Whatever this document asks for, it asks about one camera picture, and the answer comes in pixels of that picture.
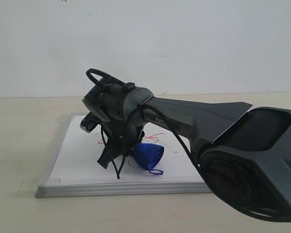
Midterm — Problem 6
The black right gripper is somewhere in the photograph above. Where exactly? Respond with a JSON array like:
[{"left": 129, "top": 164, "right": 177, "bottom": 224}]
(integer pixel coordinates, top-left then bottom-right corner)
[{"left": 97, "top": 120, "right": 145, "bottom": 169}]

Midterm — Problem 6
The blue cloth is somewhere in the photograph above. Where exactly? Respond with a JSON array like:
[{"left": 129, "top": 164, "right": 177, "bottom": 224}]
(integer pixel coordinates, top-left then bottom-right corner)
[{"left": 131, "top": 143, "right": 164, "bottom": 175}]

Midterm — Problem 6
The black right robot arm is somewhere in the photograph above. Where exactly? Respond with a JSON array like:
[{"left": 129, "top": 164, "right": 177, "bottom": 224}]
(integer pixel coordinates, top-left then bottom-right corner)
[{"left": 81, "top": 84, "right": 291, "bottom": 222}]

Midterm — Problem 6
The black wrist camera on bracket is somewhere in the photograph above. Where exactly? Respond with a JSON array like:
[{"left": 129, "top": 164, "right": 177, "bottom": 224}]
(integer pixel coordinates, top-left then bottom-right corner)
[{"left": 80, "top": 113, "right": 100, "bottom": 133}]

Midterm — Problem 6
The white whiteboard with aluminium frame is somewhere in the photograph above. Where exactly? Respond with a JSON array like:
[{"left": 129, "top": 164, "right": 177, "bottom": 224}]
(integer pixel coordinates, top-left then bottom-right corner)
[{"left": 35, "top": 114, "right": 210, "bottom": 199}]

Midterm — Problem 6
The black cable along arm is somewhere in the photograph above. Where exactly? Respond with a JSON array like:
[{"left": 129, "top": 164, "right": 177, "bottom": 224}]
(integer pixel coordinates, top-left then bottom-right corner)
[{"left": 86, "top": 68, "right": 209, "bottom": 180}]

